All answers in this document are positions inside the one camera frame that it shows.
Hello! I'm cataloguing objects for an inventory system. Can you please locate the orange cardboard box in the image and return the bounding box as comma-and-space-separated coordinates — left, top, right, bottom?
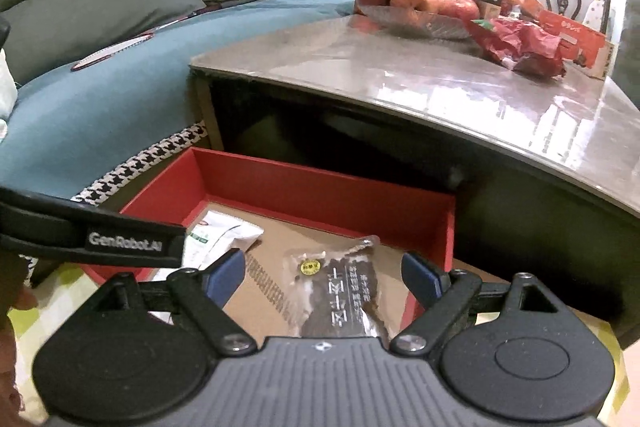
502, 0, 615, 80

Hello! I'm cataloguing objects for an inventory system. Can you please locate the glass fruit bowl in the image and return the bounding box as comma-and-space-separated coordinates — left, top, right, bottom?
359, 5, 471, 40

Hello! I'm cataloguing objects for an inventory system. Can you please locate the teal sofa seat cover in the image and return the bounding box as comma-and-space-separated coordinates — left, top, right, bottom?
1, 0, 355, 206

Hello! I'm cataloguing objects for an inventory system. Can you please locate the grey-top coffee table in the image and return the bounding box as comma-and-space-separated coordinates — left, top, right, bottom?
191, 16, 639, 346

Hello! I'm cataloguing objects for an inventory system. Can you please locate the person's left hand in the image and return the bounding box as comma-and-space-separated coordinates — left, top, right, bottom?
0, 254, 37, 427

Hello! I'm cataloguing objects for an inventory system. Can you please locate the red cardboard box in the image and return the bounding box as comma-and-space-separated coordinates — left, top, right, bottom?
81, 146, 458, 343

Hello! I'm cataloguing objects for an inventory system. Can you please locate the crumpled red snack bag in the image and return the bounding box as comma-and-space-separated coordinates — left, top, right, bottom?
464, 17, 566, 78

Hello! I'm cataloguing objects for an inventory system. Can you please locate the white green wafer packet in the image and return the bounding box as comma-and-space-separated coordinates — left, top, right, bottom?
181, 210, 264, 270

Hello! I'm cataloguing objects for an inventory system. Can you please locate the dark brown snack packet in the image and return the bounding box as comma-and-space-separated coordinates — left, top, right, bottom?
282, 235, 390, 345

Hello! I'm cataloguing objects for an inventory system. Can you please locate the red apple right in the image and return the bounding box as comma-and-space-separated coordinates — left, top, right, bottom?
437, 0, 480, 20

